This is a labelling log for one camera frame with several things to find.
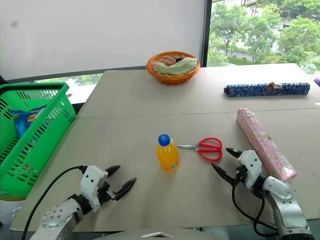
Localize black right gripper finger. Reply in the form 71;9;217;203
211;162;237;186
225;147;243;159

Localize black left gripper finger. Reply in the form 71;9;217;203
114;177;138;201
104;165;121;179

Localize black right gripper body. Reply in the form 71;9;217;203
233;164;248;186

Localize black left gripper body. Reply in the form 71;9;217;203
97;176;118;206

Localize green plastic shopping basket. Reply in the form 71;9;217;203
0;82;77;201

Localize orange woven basket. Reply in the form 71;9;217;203
145;51;202;86

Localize pink patterned long box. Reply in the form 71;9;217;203
236;107;298;181

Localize orange juice bottle blue cap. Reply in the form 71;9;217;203
156;133;181;173

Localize blue patterned long box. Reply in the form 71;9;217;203
223;81;311;97

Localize blue snack bag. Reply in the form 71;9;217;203
9;104;49;141

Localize pale green cloth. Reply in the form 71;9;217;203
153;56;198;76

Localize white roller blind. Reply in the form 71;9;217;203
0;0;207;81

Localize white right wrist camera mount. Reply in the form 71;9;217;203
237;149;263;189

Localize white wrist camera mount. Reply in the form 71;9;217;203
79;165;110;213
237;149;263;189

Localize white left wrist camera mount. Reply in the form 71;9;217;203
79;165;110;213

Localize red handled scissors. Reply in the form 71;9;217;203
176;136;224;162

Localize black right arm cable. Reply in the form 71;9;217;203
231;167;279;238

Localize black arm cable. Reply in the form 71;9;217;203
231;167;279;238
20;165;88;240

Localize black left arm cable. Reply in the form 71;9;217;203
20;165;88;240

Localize dark window frame post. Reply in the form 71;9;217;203
201;0;213;68

